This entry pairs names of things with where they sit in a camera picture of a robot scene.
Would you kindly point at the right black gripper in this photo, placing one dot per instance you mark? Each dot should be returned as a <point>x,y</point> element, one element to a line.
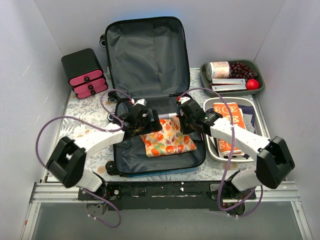
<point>185,121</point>

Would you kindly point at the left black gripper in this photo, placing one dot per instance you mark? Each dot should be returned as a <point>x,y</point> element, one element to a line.
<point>153,121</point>

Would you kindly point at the grey cosmetic tube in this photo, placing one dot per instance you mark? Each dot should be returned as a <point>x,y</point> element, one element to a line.
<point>167,116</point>

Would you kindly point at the white floral cloth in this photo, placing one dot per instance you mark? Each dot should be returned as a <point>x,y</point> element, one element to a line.
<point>168,141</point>

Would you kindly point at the orange bunny towel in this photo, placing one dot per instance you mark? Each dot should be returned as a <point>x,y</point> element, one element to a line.
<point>238,119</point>

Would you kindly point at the grey garment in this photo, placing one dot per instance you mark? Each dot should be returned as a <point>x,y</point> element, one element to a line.
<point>247,122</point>

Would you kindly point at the blue fish-print kids suitcase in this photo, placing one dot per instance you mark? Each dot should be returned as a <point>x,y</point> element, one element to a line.
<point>147,59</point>

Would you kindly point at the black pink mini drawer chest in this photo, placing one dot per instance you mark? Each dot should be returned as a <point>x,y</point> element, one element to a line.
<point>84,73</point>

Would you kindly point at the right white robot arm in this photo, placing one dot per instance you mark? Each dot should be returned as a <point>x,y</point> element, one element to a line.
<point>273,158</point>

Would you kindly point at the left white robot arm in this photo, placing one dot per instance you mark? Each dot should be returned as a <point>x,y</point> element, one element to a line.
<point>68,159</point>

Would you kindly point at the lower white toothpaste box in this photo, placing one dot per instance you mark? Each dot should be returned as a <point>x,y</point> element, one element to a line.
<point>229,88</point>

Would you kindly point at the white toothpaste box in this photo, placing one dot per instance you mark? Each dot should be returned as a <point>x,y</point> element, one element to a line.
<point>229,88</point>
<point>228,81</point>

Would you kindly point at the upper white toothpaste box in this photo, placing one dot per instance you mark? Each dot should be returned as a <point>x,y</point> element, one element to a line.
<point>228,81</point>

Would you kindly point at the white plastic basin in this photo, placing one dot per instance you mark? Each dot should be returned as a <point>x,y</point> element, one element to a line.
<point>253,123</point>

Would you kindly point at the white pink tissue roll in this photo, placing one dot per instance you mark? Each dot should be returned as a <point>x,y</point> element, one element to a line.
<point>217,70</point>

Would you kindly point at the dark red grape bunch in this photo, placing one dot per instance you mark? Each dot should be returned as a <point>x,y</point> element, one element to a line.
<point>240,70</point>

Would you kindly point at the red apple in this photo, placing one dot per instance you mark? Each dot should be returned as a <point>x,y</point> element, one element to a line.
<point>252,84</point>

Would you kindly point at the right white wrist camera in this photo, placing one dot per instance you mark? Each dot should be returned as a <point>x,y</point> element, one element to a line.
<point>182,99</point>

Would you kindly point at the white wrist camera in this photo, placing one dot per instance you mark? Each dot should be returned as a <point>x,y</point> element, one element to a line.
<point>141,101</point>
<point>182,99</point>

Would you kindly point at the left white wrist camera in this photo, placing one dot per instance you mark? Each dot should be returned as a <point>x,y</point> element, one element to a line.
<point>141,101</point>

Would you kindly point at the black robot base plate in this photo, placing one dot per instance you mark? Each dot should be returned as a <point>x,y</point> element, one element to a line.
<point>161,195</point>

